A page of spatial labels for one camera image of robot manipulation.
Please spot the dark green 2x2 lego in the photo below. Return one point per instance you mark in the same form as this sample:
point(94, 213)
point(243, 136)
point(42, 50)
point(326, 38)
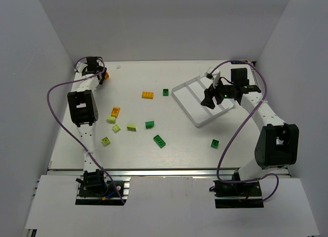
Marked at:
point(215, 144)

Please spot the dark green 2x4 lego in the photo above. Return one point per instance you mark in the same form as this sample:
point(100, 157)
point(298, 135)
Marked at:
point(159, 141)

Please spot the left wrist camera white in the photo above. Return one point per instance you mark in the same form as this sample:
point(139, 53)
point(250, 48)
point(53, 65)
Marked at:
point(81, 68)

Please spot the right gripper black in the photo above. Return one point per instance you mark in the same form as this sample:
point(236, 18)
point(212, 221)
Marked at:
point(213, 94)

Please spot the dark green sloped lego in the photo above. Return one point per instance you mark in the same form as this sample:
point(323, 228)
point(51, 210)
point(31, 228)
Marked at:
point(149, 124)

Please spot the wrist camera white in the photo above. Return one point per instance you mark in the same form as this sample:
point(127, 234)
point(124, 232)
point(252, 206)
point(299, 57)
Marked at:
point(213, 75)
point(81, 68)

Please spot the orange round lego piece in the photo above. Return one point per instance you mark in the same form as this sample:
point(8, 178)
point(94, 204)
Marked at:
point(107, 76)

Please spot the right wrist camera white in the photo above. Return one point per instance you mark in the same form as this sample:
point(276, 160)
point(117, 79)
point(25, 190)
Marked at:
point(213, 75)

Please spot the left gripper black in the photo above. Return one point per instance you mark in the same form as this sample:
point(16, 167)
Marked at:
point(101, 78)

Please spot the light green 2x2 lego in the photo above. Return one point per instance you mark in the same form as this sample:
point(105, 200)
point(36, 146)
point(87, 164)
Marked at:
point(116, 128)

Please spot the orange 2x4 lego brick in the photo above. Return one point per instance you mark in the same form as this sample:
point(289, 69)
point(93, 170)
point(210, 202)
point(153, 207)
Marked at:
point(147, 95)

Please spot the light green wedge lego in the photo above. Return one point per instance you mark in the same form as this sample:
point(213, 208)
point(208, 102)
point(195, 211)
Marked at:
point(131, 127)

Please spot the right blue corner label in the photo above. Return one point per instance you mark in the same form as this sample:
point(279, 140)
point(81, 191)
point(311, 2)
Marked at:
point(238, 62)

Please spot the dark green square lego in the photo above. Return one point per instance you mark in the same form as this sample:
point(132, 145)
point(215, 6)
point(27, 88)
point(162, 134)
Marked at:
point(165, 92)

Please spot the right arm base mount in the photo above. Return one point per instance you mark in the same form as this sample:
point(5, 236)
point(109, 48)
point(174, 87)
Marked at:
point(237, 196)

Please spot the light green sloped lego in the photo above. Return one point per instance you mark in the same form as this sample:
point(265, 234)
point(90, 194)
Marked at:
point(111, 119)

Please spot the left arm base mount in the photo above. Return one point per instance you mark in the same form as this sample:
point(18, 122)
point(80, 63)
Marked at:
point(94, 188)

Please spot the light green square lego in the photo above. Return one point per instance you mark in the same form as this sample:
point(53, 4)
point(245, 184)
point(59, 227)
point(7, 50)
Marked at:
point(105, 141)

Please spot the aluminium front rail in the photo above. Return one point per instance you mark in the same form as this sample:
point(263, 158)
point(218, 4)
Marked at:
point(140, 172)

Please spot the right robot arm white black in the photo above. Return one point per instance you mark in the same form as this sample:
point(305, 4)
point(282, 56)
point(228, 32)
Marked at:
point(277, 144)

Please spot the white three-compartment tray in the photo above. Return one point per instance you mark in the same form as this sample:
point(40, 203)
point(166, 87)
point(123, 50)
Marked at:
point(189, 96)

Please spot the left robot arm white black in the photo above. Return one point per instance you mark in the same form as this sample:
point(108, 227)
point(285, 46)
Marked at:
point(84, 114)

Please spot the orange small lego brick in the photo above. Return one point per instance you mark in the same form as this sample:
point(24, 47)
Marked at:
point(115, 111)

